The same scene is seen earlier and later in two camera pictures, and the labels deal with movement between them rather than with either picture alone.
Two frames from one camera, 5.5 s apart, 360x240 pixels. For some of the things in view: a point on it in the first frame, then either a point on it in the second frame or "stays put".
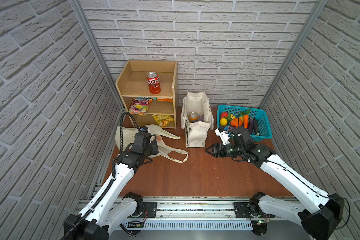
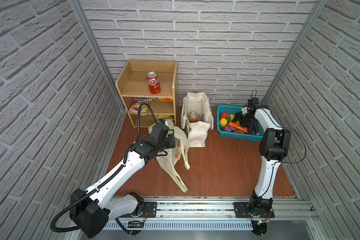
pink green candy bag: [140, 105] stays put
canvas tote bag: [195, 132] stays put
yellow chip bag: [163, 119] stays put
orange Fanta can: [193, 117] stays put
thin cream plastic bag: [128, 139] -> [170, 161]
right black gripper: [217, 146] -> [238, 118]
